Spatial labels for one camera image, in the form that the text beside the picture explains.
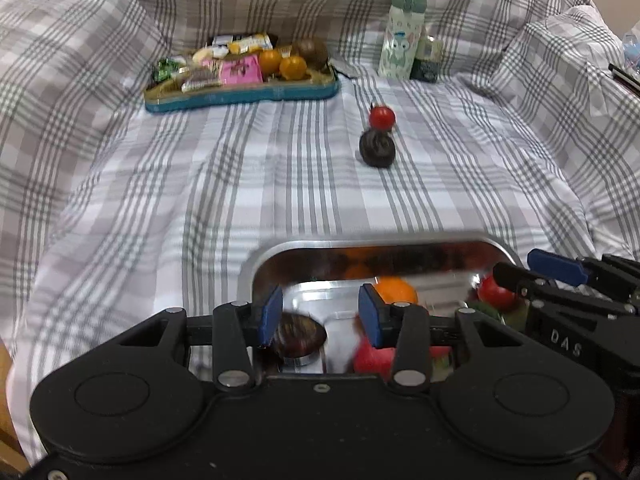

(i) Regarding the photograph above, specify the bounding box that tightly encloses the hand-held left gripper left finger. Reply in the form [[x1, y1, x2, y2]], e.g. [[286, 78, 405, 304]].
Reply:
[[117, 284, 285, 393]]

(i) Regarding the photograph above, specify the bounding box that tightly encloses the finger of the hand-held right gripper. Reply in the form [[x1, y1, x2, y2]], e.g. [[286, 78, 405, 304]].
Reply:
[[527, 248, 640, 291], [492, 261, 637, 317]]

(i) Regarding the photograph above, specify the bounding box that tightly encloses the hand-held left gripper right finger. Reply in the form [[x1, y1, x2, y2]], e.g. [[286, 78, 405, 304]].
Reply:
[[358, 283, 521, 395]]

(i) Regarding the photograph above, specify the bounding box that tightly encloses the dark passion fruit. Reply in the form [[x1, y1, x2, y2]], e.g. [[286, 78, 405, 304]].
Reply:
[[274, 312, 327, 361], [358, 129, 397, 168]]

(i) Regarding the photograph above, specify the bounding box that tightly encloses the round red fruit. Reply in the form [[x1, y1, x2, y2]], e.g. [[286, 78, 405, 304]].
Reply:
[[352, 332, 401, 378]]

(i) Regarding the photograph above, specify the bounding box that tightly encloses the orange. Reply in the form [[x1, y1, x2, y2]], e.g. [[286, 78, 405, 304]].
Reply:
[[374, 276, 419, 306], [278, 55, 308, 81], [258, 48, 283, 75]]

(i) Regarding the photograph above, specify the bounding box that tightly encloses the green cucumber piece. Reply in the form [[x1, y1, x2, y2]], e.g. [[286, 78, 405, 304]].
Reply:
[[470, 300, 531, 333]]

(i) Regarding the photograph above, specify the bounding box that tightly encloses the metal tray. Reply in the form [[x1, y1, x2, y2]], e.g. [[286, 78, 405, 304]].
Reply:
[[239, 232, 526, 381]]

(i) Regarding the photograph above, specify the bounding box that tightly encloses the plaid bed sheet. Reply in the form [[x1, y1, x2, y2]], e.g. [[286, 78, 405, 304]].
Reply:
[[0, 0, 640, 461]]

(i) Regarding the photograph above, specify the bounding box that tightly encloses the black flat object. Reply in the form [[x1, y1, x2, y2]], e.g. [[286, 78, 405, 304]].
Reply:
[[607, 62, 640, 92]]

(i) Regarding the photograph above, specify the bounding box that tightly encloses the red tomato with stem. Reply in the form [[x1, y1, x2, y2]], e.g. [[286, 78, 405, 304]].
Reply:
[[368, 102, 397, 132]]

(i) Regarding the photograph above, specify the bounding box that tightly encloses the plaid covered cushion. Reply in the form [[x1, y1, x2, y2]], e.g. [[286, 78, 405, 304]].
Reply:
[[0, 0, 171, 171], [487, 5, 640, 171]]

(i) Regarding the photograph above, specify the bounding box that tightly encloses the blue snack tray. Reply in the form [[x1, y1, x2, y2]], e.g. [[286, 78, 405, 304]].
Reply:
[[144, 67, 341, 115]]

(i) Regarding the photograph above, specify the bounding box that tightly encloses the small dark glass jar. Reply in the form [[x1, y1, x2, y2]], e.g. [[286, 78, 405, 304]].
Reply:
[[410, 35, 446, 83]]

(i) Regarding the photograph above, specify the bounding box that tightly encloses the pale blue plastic object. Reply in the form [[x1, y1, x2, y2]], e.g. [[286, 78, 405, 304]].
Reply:
[[621, 32, 640, 68]]

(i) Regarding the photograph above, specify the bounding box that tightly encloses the brown snack packet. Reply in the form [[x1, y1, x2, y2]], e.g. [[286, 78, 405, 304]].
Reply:
[[181, 71, 222, 93]]

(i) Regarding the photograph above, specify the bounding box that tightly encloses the pink snack packet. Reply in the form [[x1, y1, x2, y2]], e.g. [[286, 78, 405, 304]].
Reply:
[[220, 56, 264, 85]]

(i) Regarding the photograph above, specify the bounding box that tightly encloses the pale green water bottle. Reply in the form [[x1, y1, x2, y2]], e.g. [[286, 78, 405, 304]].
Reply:
[[377, 0, 427, 80]]

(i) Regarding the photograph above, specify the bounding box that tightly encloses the brown kiwi on teal tray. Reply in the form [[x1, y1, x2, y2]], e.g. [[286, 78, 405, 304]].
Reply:
[[291, 37, 330, 71]]

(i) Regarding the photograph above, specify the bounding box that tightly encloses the pale yellow snack packet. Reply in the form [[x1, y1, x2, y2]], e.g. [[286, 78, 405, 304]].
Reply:
[[191, 46, 228, 67]]

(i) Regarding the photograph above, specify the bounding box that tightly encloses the green snack packet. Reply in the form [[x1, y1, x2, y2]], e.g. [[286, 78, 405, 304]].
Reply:
[[152, 57, 188, 82]]

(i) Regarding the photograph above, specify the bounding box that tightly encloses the wooden furniture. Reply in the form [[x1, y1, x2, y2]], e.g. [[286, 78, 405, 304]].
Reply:
[[0, 340, 31, 476]]

